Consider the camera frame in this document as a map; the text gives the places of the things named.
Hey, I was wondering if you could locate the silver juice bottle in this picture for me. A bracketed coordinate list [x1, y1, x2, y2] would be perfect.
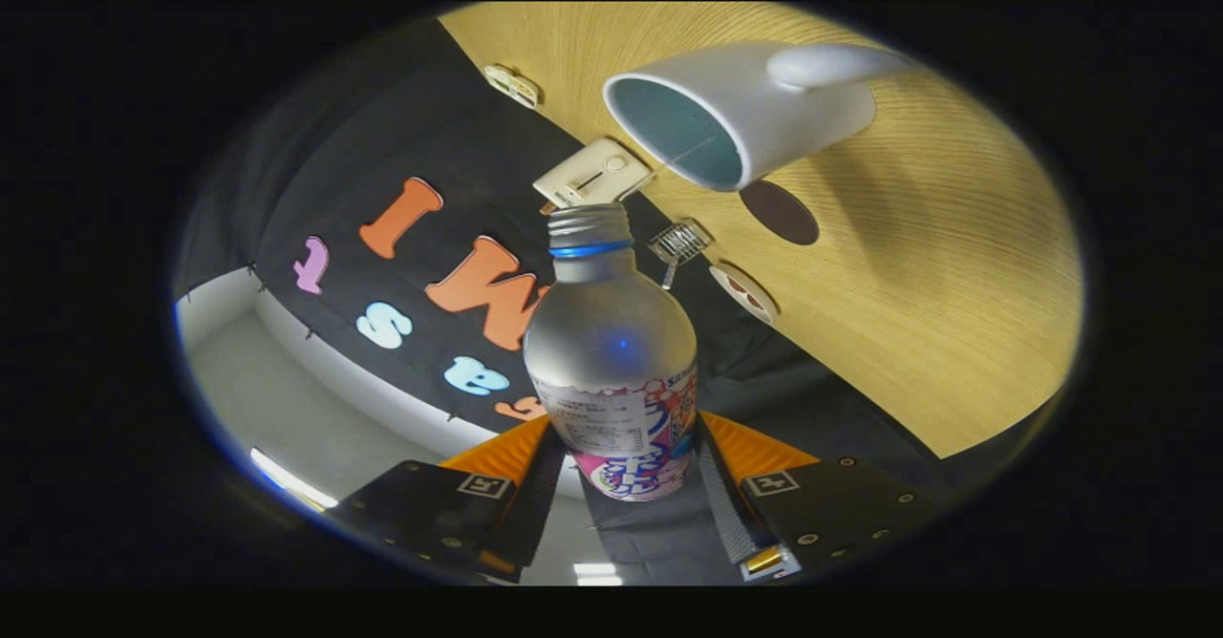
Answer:
[523, 202, 699, 502]

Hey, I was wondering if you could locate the dark brown round coaster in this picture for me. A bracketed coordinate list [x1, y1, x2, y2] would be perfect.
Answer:
[739, 180, 821, 246]

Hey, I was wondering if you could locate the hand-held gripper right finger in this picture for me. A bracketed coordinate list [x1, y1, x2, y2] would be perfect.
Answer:
[697, 409, 956, 584]

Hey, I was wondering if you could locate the white toaster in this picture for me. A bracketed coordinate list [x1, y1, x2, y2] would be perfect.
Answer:
[532, 138, 656, 211]

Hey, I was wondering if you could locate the wooden table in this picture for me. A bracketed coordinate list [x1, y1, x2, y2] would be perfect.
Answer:
[438, 2, 1087, 460]

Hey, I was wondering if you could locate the long ceiling light strip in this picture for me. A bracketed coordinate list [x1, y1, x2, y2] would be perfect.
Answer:
[248, 446, 340, 512]

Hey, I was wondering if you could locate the metal wire basket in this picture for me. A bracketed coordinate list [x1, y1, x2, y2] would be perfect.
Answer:
[648, 219, 716, 266]

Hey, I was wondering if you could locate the white cup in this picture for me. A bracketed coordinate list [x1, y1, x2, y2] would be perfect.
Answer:
[602, 41, 918, 192]

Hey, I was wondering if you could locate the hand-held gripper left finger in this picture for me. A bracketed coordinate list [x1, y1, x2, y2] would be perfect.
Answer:
[325, 414, 567, 585]

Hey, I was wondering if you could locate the black backdrop cloth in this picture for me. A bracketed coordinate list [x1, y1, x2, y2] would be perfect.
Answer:
[172, 17, 956, 586]

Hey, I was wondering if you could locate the white divided dish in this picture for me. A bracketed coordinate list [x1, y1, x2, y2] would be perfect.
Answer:
[483, 64, 542, 110]

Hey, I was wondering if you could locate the white round plate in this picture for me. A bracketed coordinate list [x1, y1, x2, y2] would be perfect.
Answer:
[709, 261, 781, 326]

